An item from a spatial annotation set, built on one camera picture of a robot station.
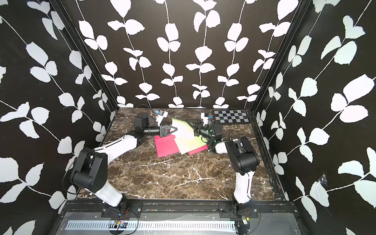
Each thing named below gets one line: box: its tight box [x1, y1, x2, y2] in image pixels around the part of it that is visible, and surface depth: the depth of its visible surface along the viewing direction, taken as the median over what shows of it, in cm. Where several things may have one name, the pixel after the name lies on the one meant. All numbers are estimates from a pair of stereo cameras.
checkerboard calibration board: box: [213, 109, 251, 125], surface depth 116 cm
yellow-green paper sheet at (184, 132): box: [169, 117, 197, 142], surface depth 87 cm
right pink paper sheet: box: [188, 144, 209, 156], surface depth 98 cm
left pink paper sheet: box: [154, 134, 180, 159], surface depth 100 cm
